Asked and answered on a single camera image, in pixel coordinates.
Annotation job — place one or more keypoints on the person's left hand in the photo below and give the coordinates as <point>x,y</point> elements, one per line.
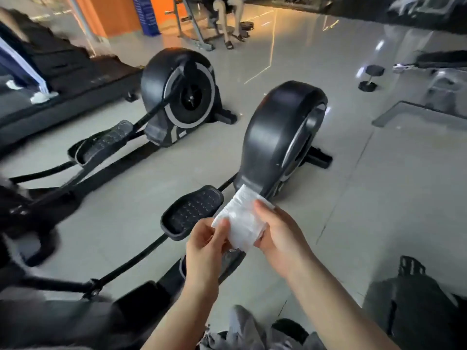
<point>204,255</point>

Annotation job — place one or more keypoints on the person's right hand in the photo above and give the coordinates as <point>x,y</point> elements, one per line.
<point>283,240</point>

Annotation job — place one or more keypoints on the white wet wipe sheet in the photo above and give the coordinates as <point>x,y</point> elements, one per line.
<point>241,215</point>

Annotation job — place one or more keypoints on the black elliptical machine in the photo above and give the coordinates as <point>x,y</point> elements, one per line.
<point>179,91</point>
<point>281,131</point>

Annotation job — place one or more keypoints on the person's left forearm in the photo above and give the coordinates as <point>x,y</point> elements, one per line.
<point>179,324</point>

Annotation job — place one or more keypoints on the person's right forearm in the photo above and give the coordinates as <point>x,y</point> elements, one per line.
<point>335,309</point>

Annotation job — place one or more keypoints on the person's black trousers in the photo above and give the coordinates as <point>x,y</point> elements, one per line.
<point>292,330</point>

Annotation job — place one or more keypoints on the person's grey shirt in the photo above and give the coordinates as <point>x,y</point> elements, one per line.
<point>248,335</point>

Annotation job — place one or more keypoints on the small black dumbbell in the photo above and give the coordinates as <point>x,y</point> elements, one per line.
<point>371,73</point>

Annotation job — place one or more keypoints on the blue banner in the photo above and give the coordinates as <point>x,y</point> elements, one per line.
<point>146,14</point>

